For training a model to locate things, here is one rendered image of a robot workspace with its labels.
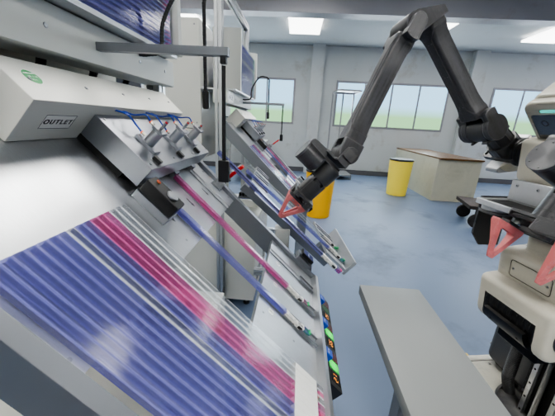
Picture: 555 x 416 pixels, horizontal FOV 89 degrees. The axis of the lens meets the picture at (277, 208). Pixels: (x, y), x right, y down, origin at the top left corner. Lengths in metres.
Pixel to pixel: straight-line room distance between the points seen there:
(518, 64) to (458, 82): 8.31
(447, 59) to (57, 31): 0.90
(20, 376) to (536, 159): 0.72
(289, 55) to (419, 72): 3.18
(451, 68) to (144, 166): 0.85
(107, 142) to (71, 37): 0.18
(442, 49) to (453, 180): 5.08
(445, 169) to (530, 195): 4.90
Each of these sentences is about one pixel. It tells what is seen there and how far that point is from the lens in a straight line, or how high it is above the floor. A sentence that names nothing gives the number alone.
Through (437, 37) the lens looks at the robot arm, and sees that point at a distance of 1.00.
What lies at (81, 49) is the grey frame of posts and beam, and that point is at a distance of 0.67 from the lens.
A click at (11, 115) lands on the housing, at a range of 0.53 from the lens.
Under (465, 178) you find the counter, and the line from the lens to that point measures 6.10.
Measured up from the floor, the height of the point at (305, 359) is 0.74.
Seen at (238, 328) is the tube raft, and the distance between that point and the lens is 0.53.
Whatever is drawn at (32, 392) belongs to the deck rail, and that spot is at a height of 0.98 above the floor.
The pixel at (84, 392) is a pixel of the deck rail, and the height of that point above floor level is 0.98.
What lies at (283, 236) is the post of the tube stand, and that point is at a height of 0.78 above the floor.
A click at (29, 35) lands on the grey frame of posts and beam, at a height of 1.32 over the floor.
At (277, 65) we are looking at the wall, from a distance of 7.80.
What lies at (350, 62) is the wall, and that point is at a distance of 7.90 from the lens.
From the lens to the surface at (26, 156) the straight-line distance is 0.54.
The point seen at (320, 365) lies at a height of 0.73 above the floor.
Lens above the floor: 1.22
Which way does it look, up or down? 17 degrees down
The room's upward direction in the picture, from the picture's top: 3 degrees clockwise
